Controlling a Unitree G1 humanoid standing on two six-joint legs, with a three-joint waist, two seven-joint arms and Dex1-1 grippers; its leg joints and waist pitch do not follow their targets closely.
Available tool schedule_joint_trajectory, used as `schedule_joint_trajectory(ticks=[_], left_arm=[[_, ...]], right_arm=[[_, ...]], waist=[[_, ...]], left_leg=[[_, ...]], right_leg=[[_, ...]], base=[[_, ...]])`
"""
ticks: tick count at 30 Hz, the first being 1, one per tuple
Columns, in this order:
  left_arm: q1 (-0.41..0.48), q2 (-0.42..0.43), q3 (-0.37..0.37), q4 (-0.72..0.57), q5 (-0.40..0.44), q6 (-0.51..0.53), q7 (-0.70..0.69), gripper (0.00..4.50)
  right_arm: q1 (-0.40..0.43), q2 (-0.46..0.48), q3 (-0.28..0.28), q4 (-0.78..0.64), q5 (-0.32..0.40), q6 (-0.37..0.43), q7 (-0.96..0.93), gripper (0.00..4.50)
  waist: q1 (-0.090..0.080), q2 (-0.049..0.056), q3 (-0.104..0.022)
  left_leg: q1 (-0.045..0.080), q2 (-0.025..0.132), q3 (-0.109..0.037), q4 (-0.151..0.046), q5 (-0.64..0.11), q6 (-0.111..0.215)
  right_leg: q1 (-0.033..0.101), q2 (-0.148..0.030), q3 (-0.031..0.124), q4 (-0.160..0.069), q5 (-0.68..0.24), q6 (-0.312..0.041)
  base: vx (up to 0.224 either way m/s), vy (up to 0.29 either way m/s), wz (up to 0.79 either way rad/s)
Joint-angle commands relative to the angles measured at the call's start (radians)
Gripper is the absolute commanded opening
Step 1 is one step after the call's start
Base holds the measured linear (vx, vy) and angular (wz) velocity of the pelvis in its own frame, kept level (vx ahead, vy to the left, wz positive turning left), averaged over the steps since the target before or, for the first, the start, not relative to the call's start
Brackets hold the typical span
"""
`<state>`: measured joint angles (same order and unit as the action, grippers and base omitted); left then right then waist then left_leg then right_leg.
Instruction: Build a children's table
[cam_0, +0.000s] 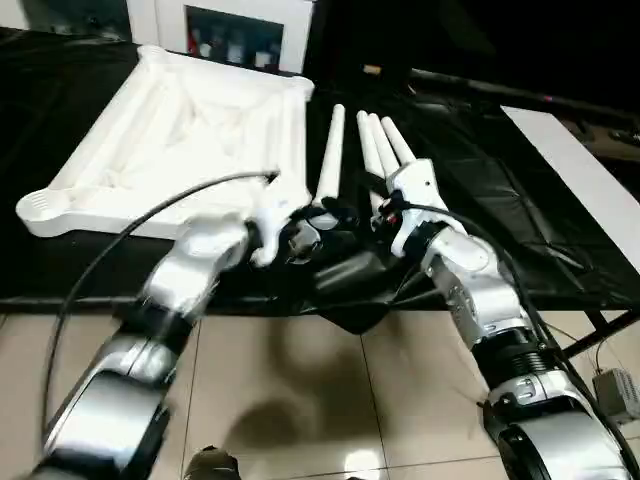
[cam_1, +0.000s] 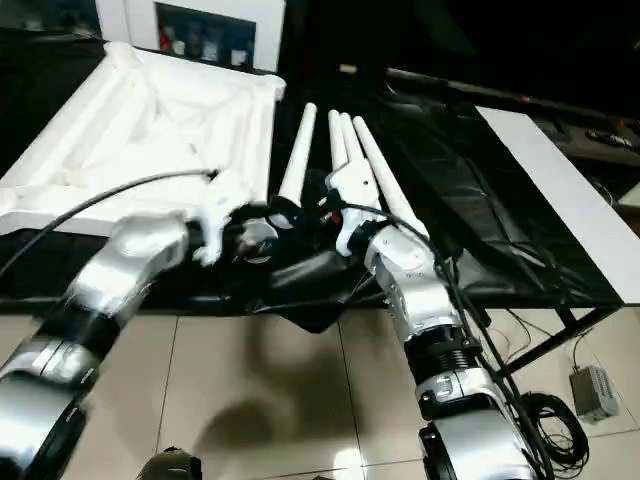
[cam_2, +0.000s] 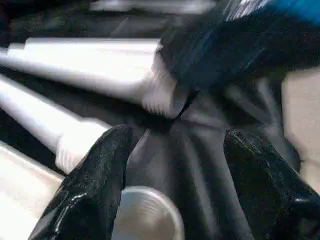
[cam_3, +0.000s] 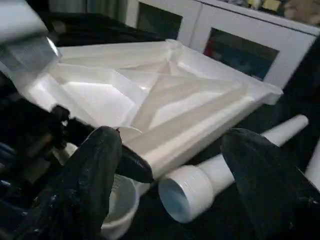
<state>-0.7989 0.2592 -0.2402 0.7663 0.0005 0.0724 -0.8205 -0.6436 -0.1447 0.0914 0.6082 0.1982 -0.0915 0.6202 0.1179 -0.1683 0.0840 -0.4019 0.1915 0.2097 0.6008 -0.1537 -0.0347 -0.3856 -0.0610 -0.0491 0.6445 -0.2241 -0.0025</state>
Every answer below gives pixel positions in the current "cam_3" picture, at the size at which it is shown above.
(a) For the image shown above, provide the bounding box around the white plastic table top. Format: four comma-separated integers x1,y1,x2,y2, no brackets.
14,38,285,238

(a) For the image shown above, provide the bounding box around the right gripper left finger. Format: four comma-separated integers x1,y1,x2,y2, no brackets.
14,126,153,240

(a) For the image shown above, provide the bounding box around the black mat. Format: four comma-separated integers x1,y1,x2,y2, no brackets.
0,0,320,240

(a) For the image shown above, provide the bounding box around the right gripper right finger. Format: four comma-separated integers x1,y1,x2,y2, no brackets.
221,127,320,240

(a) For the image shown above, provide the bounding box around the white plastic table leg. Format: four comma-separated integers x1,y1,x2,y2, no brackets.
157,115,310,224
303,149,320,186

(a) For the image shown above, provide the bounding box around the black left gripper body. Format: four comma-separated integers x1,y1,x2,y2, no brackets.
0,98,85,208

